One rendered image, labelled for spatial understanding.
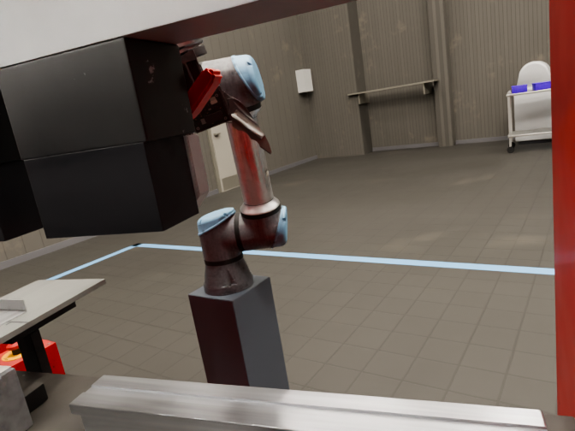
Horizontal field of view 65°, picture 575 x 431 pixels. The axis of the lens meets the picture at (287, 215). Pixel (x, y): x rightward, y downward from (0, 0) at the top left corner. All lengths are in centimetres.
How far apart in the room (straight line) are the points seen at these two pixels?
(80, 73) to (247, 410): 36
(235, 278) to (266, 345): 25
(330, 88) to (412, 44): 196
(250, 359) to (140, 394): 81
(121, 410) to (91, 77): 35
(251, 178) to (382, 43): 957
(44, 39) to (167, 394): 39
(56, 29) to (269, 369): 119
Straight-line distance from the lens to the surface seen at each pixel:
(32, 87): 48
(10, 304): 92
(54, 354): 134
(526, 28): 997
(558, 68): 58
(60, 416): 81
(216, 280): 132
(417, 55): 1040
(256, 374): 141
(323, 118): 1080
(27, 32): 48
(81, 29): 44
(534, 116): 910
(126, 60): 41
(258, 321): 138
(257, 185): 122
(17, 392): 79
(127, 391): 61
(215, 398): 54
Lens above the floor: 126
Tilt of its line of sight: 13 degrees down
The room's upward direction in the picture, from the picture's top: 9 degrees counter-clockwise
